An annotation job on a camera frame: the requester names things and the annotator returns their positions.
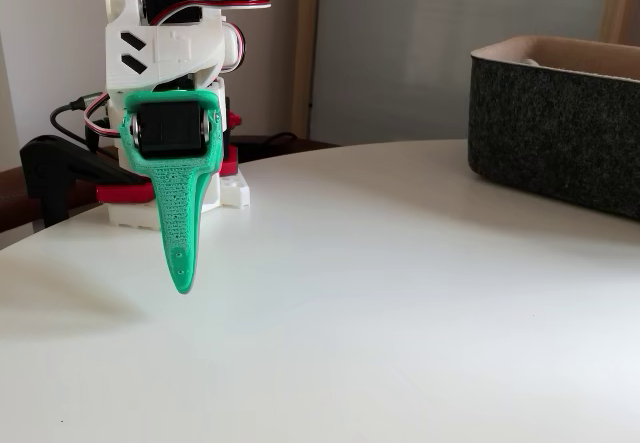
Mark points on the green gripper, black servo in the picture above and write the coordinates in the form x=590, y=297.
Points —
x=169, y=129

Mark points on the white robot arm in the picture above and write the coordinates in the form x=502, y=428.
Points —
x=175, y=48

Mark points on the dark grey felt basket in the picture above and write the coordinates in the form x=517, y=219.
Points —
x=550, y=133

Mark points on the black and red clamp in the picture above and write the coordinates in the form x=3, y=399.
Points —
x=55, y=163
x=230, y=165

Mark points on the small white rounded object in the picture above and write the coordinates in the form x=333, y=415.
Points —
x=531, y=61

